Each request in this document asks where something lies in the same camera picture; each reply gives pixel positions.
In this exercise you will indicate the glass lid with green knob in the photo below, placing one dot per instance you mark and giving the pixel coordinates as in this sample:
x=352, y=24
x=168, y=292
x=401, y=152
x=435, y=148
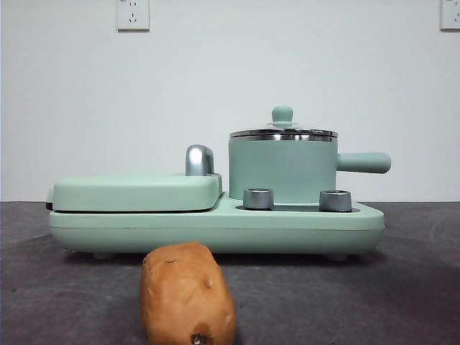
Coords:
x=283, y=115

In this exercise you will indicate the brown potato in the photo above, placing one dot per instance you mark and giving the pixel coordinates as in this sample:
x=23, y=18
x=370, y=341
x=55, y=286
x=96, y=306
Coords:
x=187, y=294

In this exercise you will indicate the silver control dial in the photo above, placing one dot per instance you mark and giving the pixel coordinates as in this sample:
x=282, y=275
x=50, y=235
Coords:
x=258, y=198
x=335, y=200

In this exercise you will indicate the mint green breakfast machine base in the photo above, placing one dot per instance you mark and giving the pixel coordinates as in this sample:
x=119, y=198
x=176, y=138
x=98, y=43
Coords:
x=215, y=233

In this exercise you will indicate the mint green grill cover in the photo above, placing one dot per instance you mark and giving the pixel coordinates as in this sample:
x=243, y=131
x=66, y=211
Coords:
x=133, y=192

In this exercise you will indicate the white wall socket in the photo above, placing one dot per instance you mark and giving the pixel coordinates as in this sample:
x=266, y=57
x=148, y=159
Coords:
x=133, y=14
x=451, y=14

